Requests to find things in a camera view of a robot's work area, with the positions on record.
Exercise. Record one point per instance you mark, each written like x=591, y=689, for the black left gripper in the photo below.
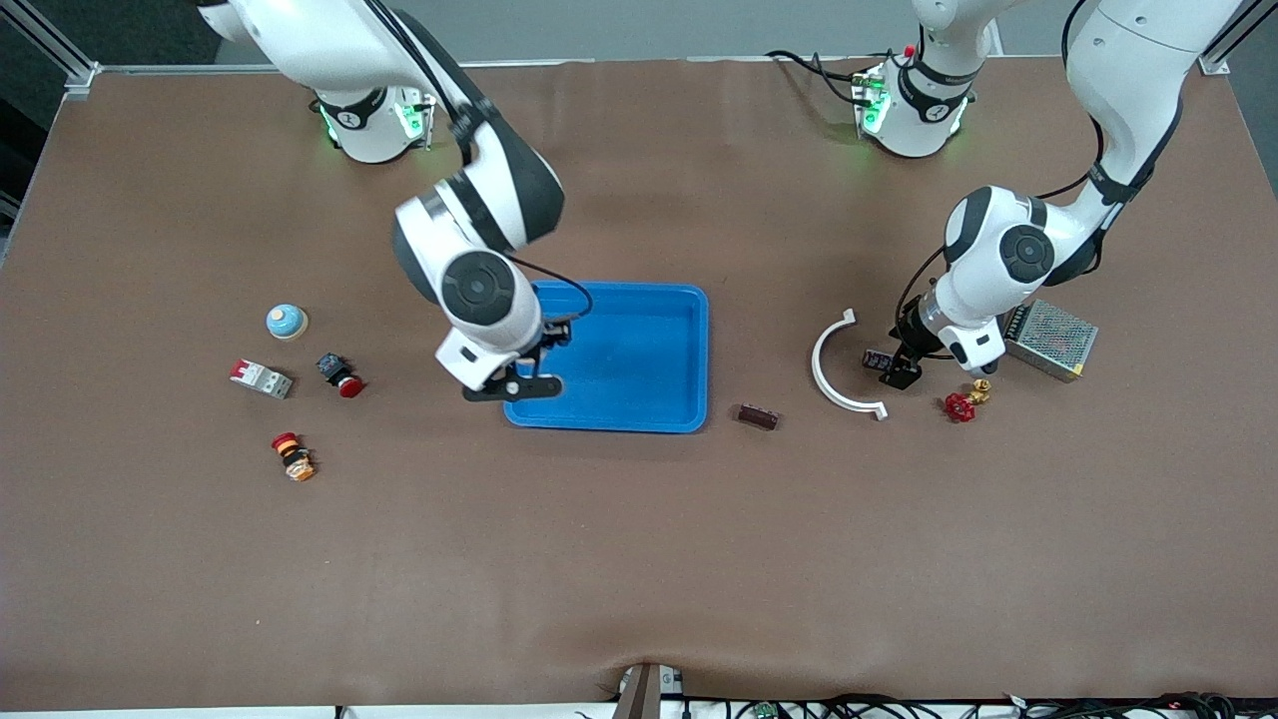
x=911, y=340

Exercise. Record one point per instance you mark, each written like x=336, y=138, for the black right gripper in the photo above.
x=555, y=335

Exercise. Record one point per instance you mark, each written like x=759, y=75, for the black capacitor with terminals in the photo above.
x=876, y=359

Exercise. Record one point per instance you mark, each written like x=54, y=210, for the dark brown capacitor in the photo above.
x=758, y=416

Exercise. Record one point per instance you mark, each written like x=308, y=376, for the light blue call bell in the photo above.
x=287, y=322

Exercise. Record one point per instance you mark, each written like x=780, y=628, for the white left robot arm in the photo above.
x=1008, y=255

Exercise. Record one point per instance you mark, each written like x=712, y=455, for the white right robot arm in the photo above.
x=479, y=290

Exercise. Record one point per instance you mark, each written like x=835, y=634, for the blue plastic tray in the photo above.
x=629, y=359

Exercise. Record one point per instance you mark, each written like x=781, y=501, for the metal mesh power supply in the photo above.
x=1053, y=342

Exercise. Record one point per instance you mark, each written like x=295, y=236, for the brown table mat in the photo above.
x=639, y=549

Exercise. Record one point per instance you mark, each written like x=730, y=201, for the black red emergency stop button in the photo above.
x=334, y=369

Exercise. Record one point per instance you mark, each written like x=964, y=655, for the red orange push button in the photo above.
x=293, y=457

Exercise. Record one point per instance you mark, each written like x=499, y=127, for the white red circuit breaker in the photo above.
x=262, y=379

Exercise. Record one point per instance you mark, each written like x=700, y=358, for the white curved plastic bracket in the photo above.
x=816, y=361

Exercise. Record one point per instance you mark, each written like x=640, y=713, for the aluminium frame corner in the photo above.
x=82, y=78
x=1214, y=62

